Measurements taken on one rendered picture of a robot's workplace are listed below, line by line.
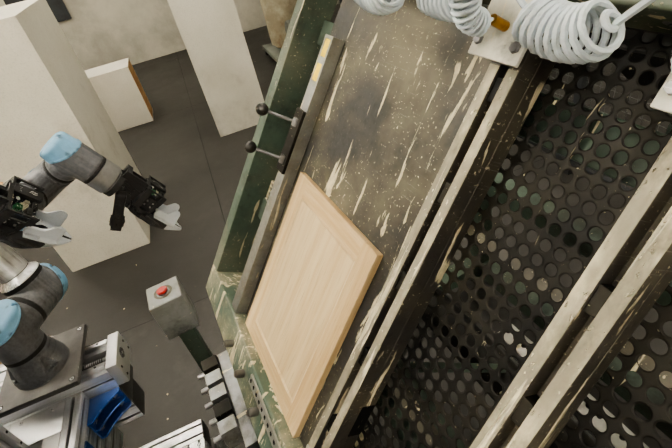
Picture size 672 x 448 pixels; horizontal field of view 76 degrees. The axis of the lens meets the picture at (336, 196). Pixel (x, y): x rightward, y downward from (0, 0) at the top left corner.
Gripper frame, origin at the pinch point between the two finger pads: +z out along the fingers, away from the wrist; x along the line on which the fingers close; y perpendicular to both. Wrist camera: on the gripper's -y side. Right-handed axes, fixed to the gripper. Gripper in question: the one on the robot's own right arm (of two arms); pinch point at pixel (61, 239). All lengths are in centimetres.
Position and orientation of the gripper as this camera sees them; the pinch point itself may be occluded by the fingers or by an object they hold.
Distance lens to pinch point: 98.7
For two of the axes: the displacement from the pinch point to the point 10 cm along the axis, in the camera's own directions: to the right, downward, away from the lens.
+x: -2.6, -7.8, 5.7
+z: 4.6, 4.2, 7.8
